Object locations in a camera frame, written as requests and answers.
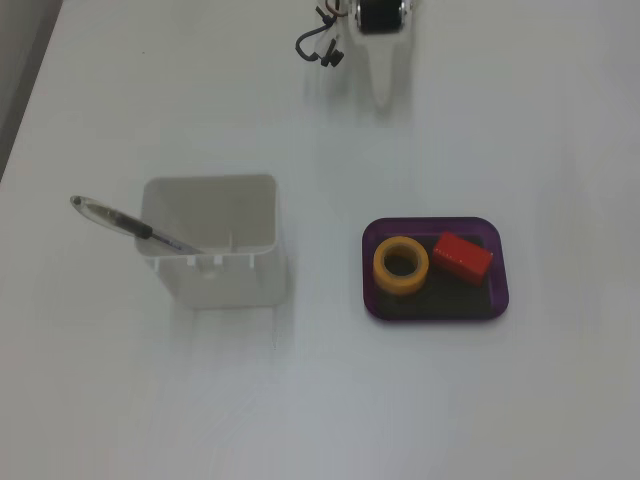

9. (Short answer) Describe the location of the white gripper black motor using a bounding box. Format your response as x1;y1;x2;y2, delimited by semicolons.
349;0;417;109

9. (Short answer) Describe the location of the red cube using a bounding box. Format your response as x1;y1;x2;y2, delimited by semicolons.
431;230;494;287

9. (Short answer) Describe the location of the yellow masking tape roll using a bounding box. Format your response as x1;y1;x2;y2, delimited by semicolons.
372;236;431;296

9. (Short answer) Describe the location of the purple metal tray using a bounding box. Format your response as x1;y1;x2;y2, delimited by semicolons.
361;216;511;325

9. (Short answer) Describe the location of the white plastic pen holder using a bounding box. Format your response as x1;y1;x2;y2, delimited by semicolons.
135;173;290;310

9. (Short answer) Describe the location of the black ballpoint pen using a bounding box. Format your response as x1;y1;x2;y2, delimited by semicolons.
69;194;206;256

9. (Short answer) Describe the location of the red white black servo wire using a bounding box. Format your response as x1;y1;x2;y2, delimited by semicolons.
313;0;351;24

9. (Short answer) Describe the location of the black cable with plug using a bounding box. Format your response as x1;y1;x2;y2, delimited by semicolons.
294;22;347;69

